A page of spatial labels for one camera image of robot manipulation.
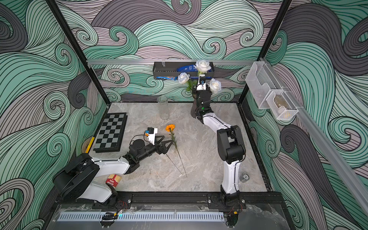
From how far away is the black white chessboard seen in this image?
0.92m

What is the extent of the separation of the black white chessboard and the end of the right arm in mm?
590

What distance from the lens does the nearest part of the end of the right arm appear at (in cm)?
70
